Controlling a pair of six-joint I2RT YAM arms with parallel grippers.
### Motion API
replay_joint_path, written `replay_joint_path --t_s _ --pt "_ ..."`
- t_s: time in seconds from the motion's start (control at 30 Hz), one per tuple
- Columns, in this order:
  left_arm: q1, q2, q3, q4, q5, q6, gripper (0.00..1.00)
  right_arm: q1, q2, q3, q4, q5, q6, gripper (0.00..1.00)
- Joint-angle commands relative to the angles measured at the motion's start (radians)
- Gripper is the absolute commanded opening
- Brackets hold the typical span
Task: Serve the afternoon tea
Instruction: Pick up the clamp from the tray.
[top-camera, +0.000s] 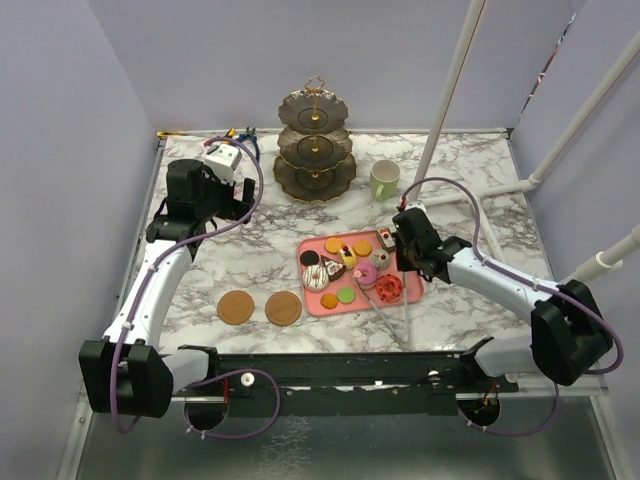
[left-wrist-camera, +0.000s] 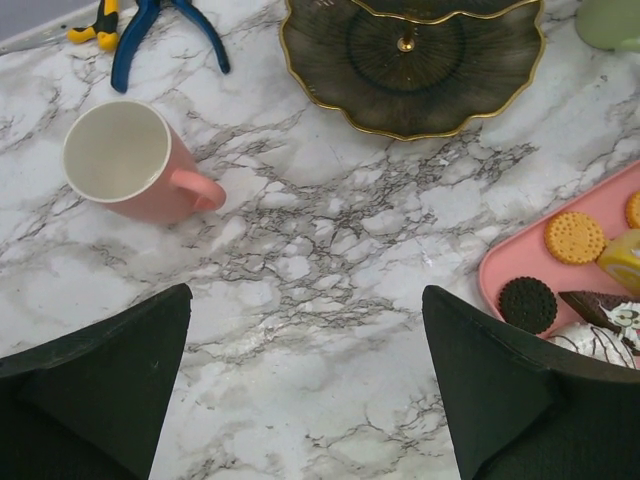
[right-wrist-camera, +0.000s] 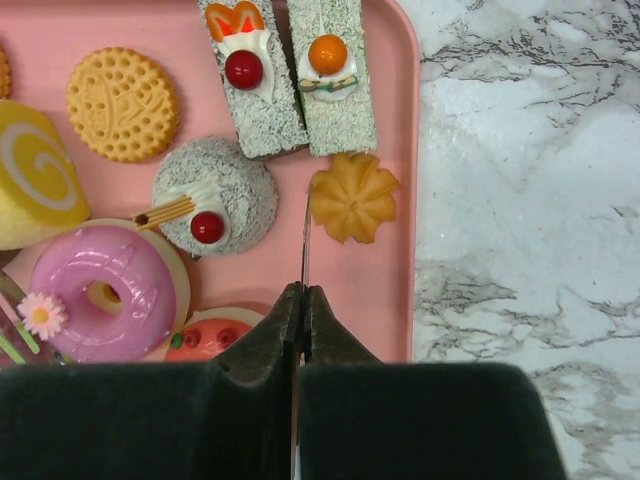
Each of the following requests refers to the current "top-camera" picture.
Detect orange waffle biscuit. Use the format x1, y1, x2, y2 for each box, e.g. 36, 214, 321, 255
353, 239, 373, 257

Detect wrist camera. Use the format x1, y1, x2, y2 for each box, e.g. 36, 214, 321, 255
397, 199, 427, 214
204, 143, 242, 185

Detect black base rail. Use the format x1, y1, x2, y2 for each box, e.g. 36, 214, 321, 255
202, 347, 518, 418

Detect orange jam biscuit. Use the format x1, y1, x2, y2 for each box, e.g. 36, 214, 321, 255
324, 237, 343, 255

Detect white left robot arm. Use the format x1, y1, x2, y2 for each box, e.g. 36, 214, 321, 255
79, 159, 262, 418

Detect layered square cake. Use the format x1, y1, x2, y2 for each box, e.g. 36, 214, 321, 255
376, 227, 396, 252

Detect three-tier grey cake stand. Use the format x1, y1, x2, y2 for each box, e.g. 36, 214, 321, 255
273, 75, 357, 203

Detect chocolate cake slice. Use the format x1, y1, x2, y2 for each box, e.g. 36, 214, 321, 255
321, 256, 347, 282

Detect chocolate chip cookie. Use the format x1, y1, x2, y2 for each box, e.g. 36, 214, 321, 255
320, 293, 339, 310

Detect white pvc pipe frame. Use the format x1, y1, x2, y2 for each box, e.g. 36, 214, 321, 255
408, 0, 640, 321

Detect green mug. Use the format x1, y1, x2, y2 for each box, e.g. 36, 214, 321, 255
369, 160, 401, 201

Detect red frosted donut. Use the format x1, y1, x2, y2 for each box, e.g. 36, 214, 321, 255
375, 274, 404, 303

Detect pink serving tray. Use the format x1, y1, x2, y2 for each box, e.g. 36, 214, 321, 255
297, 227, 424, 317

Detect black sandwich cookie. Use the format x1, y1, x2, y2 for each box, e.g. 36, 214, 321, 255
299, 250, 320, 267

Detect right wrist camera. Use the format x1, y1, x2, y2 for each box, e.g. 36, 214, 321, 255
397, 199, 427, 214

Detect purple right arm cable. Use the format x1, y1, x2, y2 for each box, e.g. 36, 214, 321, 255
399, 177, 625, 437

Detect left round wooden coaster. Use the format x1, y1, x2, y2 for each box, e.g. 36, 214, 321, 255
217, 290, 255, 325

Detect yellow cake slice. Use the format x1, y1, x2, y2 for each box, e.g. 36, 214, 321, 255
339, 244, 358, 270

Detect metal serving tongs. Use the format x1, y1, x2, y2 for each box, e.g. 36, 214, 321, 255
348, 271, 413, 350

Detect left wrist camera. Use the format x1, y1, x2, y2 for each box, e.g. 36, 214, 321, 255
204, 143, 242, 185

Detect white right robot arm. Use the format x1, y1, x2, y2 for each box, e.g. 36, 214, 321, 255
392, 206, 614, 391

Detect pink frosted donut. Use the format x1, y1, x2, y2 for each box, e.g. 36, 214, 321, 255
352, 262, 378, 290

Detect blue handled pliers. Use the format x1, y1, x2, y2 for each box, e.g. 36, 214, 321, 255
236, 127, 261, 161

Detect white chocolate-striped donut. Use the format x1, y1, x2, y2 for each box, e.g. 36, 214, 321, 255
302, 264, 330, 292

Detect round wooden coaster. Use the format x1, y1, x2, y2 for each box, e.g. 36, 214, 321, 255
217, 290, 255, 325
265, 291, 302, 327

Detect right round wooden coaster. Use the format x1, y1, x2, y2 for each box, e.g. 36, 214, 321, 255
265, 291, 302, 327

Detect green macaron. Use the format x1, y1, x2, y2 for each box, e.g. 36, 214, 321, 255
336, 287, 356, 305

